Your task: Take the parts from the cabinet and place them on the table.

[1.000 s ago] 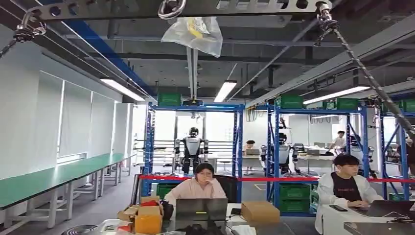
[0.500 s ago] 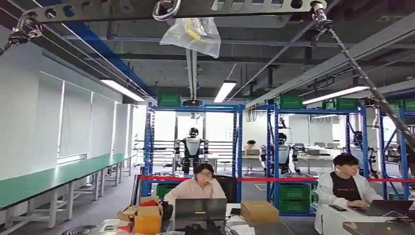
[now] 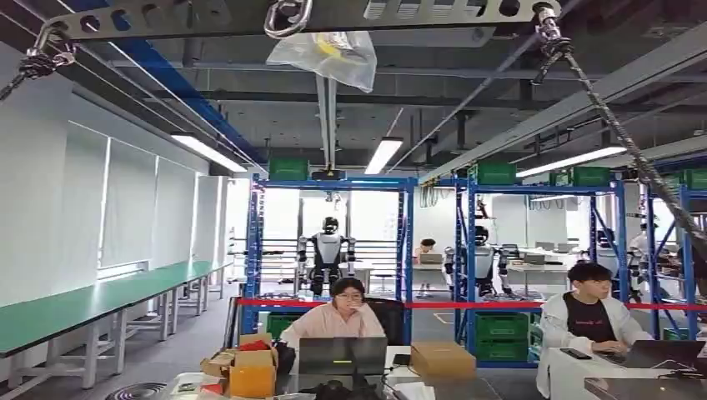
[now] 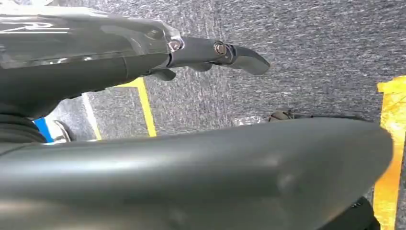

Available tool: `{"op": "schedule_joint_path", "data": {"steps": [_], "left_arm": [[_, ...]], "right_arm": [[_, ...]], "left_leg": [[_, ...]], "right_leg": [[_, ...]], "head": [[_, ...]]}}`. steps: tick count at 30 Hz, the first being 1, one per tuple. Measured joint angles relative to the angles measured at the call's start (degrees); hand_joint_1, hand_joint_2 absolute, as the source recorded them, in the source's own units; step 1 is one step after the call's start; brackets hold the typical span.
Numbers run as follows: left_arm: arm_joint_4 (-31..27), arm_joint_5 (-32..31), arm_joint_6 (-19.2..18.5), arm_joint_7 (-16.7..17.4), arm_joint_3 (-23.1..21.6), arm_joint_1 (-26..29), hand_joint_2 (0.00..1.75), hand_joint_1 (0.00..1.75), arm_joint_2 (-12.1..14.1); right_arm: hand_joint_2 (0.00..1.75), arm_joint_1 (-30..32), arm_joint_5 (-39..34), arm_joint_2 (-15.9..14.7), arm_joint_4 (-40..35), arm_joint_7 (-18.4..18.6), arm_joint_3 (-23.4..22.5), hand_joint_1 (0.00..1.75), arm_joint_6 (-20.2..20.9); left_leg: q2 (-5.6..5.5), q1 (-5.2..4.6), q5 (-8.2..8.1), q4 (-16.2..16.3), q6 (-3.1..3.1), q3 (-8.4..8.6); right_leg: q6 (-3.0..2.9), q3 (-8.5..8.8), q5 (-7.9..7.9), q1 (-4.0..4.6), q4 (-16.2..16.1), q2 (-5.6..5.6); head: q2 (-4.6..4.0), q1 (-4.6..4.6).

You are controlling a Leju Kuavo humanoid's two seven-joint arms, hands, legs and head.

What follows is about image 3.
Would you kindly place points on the person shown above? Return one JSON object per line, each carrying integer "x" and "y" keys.
{"x": 331, "y": 323}
{"x": 425, "y": 259}
{"x": 588, "y": 323}

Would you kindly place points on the white paper sheets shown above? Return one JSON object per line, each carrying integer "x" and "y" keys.
{"x": 414, "y": 392}

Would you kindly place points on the blue steel rack frame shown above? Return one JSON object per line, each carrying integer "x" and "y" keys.
{"x": 652, "y": 265}
{"x": 409, "y": 248}
{"x": 469, "y": 265}

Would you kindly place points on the dark steel bench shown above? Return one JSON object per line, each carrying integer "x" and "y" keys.
{"x": 640, "y": 389}

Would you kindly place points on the black bag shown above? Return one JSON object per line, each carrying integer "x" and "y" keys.
{"x": 342, "y": 391}

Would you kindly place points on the black and silver humanoid robot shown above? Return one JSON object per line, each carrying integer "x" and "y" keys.
{"x": 327, "y": 254}
{"x": 483, "y": 259}
{"x": 607, "y": 256}

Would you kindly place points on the white desk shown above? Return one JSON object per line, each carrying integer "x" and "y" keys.
{"x": 541, "y": 268}

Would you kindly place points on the long green top workbench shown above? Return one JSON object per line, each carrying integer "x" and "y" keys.
{"x": 83, "y": 309}

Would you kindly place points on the black hoist trolley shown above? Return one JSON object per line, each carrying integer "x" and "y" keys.
{"x": 328, "y": 175}

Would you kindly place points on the open brown cardboard box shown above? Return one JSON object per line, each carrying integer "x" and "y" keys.
{"x": 218, "y": 364}

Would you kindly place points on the steel carabiner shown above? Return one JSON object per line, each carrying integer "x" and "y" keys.
{"x": 287, "y": 22}

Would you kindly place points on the dark grey laptop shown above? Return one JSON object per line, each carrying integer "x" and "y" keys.
{"x": 342, "y": 356}
{"x": 663, "y": 353}

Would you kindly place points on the round black stool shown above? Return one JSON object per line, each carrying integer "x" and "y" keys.
{"x": 138, "y": 392}

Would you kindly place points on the green plastic crate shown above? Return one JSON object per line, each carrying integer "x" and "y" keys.
{"x": 697, "y": 179}
{"x": 281, "y": 326}
{"x": 496, "y": 173}
{"x": 288, "y": 170}
{"x": 501, "y": 351}
{"x": 501, "y": 326}
{"x": 591, "y": 176}

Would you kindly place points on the clear plastic bag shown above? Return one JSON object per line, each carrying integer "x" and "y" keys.
{"x": 326, "y": 58}

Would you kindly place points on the perforated metal spreader bar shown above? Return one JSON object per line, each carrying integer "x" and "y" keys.
{"x": 165, "y": 19}

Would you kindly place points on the orange cardboard box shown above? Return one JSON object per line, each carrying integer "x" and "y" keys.
{"x": 251, "y": 378}

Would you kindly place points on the white table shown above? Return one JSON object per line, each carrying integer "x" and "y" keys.
{"x": 563, "y": 378}

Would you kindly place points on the grey overhead hoist rail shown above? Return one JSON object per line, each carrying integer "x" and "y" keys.
{"x": 326, "y": 121}

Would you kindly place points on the blue ceiling beam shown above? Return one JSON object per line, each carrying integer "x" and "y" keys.
{"x": 177, "y": 83}

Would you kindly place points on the long ceiling light panel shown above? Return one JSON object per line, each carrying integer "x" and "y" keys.
{"x": 571, "y": 161}
{"x": 209, "y": 153}
{"x": 384, "y": 156}

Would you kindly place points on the white wall blind panels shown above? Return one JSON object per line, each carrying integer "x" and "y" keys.
{"x": 130, "y": 204}

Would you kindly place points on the red item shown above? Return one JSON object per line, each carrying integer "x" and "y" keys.
{"x": 254, "y": 346}

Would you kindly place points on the closed brown cardboard box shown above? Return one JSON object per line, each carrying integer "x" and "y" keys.
{"x": 442, "y": 360}

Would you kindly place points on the black phone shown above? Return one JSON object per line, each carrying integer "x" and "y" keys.
{"x": 575, "y": 354}

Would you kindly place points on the black office chair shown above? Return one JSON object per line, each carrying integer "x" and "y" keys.
{"x": 389, "y": 320}

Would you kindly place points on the small black device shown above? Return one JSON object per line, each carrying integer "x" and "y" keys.
{"x": 401, "y": 359}

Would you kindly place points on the red barrier tape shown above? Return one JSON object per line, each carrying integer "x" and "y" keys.
{"x": 469, "y": 304}

